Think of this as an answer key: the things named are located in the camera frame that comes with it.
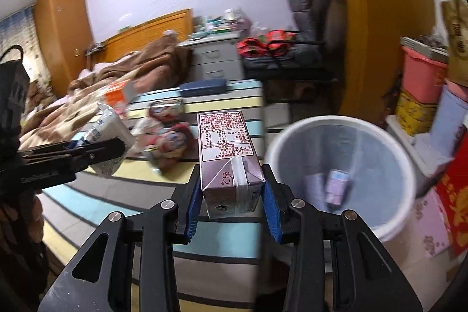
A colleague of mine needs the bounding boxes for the mauve drink carton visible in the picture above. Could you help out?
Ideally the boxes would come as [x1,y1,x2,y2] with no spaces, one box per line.
[197,110,266,219]

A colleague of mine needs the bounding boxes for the person's left hand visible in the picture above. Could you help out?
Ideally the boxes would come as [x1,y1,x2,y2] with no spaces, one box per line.
[0,196,45,254]

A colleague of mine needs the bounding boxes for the red and gold box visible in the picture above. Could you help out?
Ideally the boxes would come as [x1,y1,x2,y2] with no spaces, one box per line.
[433,125,468,258]

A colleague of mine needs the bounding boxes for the wooden door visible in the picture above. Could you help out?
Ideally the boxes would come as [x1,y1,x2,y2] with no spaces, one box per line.
[305,0,439,124]

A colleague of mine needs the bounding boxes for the plain brown fleece blanket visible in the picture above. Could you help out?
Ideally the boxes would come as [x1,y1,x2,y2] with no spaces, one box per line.
[69,36,194,93]

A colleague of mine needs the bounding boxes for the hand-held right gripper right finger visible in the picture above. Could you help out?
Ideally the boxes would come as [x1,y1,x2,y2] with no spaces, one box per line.
[260,164,425,312]

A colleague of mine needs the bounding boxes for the brown checked blanket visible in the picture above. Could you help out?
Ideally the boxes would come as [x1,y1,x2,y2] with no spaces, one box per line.
[18,85,128,154]

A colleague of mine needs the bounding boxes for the dark blue glasses case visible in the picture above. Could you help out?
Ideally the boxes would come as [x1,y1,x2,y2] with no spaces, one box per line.
[179,79,228,98]

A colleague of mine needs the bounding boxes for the light blue round container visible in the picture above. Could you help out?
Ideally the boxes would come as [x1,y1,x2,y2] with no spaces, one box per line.
[429,79,468,145]

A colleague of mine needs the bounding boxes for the black cable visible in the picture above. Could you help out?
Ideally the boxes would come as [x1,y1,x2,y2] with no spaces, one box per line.
[0,44,25,64]

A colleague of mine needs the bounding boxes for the wooden bed headboard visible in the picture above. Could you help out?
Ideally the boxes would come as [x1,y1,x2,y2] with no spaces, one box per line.
[88,8,194,58]

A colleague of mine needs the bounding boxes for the pink floral box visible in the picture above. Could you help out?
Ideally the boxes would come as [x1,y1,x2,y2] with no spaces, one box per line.
[413,188,458,256]

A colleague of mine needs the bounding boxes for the gold paper bag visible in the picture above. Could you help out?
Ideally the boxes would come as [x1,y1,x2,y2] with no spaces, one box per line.
[441,0,468,86]

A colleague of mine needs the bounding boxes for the grey drawer cabinet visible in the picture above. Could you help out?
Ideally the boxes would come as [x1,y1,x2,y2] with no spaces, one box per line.
[177,30,245,84]

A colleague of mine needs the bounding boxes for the striped tablecloth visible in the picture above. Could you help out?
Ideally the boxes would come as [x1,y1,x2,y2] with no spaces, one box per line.
[38,79,267,312]

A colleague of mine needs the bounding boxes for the clear plastic bag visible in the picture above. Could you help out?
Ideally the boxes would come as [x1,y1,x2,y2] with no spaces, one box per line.
[250,21,272,39]

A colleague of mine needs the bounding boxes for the white plastic packet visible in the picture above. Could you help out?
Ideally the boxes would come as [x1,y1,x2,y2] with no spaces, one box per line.
[88,103,137,178]

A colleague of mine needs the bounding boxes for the yellow patterned box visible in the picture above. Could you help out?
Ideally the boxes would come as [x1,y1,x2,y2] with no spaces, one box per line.
[395,87,439,137]

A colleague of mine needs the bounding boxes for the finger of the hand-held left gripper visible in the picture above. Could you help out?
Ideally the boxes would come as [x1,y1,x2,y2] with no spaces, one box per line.
[22,137,127,173]
[20,139,91,158]

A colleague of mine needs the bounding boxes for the grey chair cushion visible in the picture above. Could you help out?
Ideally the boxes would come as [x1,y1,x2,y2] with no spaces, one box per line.
[287,0,319,42]

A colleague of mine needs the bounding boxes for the translucent bin liner bag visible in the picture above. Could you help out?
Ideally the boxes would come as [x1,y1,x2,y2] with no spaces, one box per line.
[272,124,406,221]

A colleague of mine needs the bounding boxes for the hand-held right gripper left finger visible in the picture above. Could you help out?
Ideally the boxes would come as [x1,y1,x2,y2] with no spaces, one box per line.
[38,171,203,312]

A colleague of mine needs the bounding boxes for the pink plastic storage box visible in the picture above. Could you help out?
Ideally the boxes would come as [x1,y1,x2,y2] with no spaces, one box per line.
[400,45,449,104]

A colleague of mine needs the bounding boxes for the clear plastic storage box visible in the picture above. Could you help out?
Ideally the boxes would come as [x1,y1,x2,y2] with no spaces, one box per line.
[386,115,455,189]

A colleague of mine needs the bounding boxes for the black office chair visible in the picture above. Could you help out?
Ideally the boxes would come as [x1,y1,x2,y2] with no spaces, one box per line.
[243,0,348,104]

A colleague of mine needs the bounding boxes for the red shopping bags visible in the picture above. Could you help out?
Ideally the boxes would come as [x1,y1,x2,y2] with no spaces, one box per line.
[237,30,297,58]

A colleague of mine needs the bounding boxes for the flat patterned box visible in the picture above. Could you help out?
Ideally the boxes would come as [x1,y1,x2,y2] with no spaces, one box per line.
[400,36,450,59]

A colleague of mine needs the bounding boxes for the white round waste bin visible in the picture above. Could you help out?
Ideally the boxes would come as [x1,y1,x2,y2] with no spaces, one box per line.
[264,116,418,240]

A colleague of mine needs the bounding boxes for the red cartoon drink can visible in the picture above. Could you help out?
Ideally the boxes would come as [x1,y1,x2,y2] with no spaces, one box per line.
[154,123,197,167]
[148,98,185,125]

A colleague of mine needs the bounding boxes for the lavender drink carton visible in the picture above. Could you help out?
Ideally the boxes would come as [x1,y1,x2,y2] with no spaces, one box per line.
[325,169,354,209]

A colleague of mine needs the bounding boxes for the pile of small boxes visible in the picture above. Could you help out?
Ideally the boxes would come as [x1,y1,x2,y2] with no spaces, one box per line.
[190,7,253,39]

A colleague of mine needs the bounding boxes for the orange and white box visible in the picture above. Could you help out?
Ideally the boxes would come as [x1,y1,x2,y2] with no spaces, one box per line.
[100,77,141,115]

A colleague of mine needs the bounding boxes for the orange wooden wardrobe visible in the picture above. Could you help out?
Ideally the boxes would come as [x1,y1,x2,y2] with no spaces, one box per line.
[33,0,94,79]

